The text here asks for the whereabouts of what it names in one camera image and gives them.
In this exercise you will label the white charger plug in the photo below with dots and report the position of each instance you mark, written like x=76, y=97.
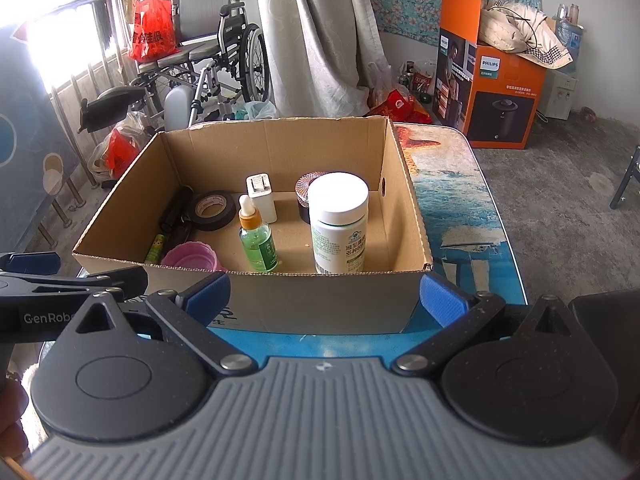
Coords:
x=262, y=205

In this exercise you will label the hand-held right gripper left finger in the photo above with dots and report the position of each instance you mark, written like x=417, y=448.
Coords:
x=207, y=292

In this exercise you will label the metal railing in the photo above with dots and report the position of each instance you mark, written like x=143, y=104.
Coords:
x=107, y=25

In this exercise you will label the person's left hand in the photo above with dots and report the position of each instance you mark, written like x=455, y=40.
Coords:
x=12, y=410

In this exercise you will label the white pill bottle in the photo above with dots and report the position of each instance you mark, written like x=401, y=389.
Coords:
x=340, y=240

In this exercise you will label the gold lidded round jar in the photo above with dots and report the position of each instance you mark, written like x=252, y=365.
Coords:
x=302, y=205

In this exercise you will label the white water dispenser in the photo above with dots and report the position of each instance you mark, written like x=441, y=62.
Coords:
x=557, y=95

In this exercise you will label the grey curtain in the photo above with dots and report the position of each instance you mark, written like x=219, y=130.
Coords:
x=315, y=35

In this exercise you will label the clear water jug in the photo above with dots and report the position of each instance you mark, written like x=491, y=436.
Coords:
x=570, y=42

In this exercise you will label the grey mat with shapes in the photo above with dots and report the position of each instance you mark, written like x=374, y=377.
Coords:
x=25, y=160

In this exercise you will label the green and white plastic bag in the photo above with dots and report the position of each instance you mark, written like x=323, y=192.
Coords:
x=257, y=110

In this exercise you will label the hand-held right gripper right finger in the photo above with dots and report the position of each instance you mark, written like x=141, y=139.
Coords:
x=442, y=300

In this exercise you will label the pink plastic cup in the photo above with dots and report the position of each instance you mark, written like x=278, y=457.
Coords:
x=192, y=257

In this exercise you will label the green dropper bottle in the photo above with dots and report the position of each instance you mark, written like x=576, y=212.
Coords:
x=257, y=250

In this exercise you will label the yellow-green small tube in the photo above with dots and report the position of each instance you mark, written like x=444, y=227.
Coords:
x=155, y=249

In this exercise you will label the clear plastic bag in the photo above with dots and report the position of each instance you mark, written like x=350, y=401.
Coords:
x=379, y=82

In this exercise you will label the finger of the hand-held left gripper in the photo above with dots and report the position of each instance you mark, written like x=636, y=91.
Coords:
x=30, y=261
x=120, y=279

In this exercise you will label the red label container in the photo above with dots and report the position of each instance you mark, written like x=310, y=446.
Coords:
x=424, y=82

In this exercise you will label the grey wheelchair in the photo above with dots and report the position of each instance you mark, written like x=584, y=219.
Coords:
x=200, y=10

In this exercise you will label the black tape roll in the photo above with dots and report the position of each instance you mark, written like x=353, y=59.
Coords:
x=227, y=212

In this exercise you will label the orange appliance box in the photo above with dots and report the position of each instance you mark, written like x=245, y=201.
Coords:
x=505, y=110

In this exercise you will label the red and gold bag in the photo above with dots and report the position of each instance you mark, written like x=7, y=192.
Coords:
x=400, y=107

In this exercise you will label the red plastic bag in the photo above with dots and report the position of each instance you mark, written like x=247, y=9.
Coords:
x=122, y=152
x=152, y=30

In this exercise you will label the brown cardboard box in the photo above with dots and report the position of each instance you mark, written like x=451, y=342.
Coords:
x=310, y=305

